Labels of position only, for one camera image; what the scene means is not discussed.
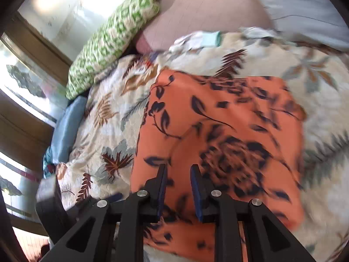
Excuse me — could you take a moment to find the wooden window frame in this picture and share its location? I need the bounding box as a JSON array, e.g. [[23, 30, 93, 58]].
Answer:
[[0, 11, 74, 235]]

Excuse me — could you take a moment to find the green patterned pillow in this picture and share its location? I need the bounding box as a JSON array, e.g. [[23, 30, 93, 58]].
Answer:
[[65, 0, 178, 101]]

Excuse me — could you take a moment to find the teal striped knit garment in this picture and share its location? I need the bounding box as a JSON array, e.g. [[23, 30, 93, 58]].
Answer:
[[42, 146, 59, 181]]

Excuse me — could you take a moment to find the pink pillow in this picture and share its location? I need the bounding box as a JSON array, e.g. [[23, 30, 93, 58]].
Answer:
[[136, 0, 274, 55]]

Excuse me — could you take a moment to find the folded light blue cloth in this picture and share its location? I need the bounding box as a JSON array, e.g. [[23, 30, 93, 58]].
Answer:
[[50, 95, 88, 165]]

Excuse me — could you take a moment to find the grey pillow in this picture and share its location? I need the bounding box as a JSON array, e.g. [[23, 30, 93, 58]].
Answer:
[[249, 0, 349, 51]]

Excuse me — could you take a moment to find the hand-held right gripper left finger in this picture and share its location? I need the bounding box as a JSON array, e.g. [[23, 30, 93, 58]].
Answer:
[[48, 164, 168, 262]]

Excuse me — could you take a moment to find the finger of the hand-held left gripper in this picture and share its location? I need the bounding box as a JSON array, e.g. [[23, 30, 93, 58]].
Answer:
[[67, 192, 124, 217]]

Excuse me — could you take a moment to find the small white teal garment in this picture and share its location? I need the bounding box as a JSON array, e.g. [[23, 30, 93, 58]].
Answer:
[[169, 30, 222, 53]]

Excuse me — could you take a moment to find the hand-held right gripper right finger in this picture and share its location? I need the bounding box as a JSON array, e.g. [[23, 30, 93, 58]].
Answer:
[[190, 164, 317, 262]]

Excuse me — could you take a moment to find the orange floral garment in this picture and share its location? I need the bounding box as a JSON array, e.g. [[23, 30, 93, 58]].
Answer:
[[130, 69, 307, 262]]

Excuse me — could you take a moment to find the cream leaf-print blanket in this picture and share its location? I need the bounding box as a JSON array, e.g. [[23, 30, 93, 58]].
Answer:
[[55, 29, 349, 262]]

